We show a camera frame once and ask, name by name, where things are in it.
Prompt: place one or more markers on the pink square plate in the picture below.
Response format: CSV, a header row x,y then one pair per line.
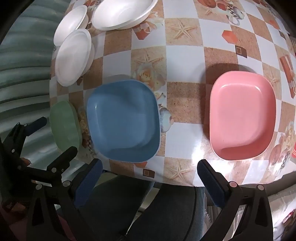
x,y
242,115

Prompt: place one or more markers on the checkered printed tablecloth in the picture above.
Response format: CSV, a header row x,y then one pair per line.
x,y
185,69

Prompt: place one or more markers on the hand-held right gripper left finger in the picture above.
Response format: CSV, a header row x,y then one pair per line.
x,y
89,183

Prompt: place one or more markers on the small white bowl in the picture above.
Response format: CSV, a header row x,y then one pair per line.
x,y
74,55
70,24

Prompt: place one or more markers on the green square plate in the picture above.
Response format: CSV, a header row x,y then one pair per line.
x,y
66,129

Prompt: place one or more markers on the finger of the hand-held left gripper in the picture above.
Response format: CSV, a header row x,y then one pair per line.
x,y
34,125
64,160

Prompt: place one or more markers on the blue square plate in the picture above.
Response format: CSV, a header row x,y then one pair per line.
x,y
123,120

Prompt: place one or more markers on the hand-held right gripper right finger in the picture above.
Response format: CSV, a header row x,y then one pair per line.
x,y
211,185

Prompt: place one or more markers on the large white bowl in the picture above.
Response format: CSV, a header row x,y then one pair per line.
x,y
122,14

